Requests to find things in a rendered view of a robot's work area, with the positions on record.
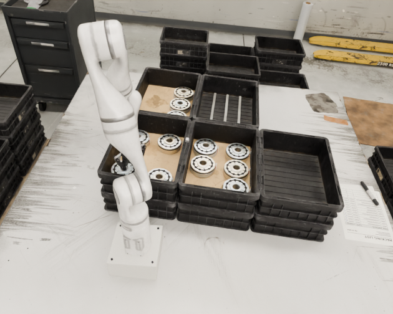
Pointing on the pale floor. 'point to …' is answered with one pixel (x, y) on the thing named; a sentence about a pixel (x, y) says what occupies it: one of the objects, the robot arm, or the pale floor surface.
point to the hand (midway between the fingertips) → (131, 166)
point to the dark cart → (49, 46)
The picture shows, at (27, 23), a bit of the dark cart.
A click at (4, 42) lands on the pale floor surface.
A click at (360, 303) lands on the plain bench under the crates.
